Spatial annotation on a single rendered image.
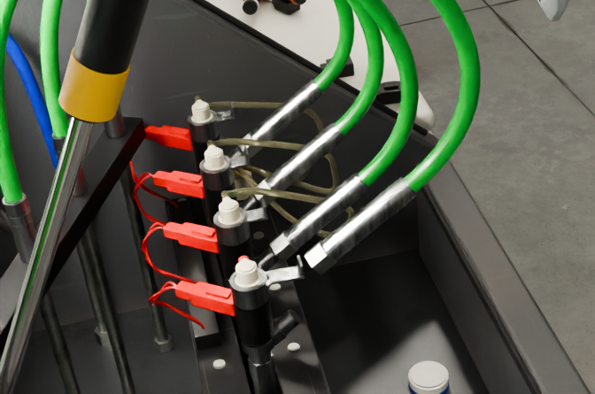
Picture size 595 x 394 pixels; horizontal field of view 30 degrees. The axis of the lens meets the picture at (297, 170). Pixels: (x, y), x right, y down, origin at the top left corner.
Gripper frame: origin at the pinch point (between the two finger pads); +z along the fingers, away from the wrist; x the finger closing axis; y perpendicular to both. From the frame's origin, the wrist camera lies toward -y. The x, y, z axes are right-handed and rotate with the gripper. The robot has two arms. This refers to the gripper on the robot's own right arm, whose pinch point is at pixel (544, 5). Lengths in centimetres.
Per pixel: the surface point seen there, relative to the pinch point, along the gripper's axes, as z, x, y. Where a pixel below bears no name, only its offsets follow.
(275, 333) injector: 17.3, -12.7, -26.6
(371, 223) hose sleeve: 8.2, -13.2, -18.6
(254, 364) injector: 20.1, -12.6, -28.5
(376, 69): 4.9, 3.2, -13.5
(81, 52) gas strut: -25, -45, -35
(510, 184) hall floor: 118, 134, 52
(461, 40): -5.6, -13.3, -11.7
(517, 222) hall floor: 119, 119, 48
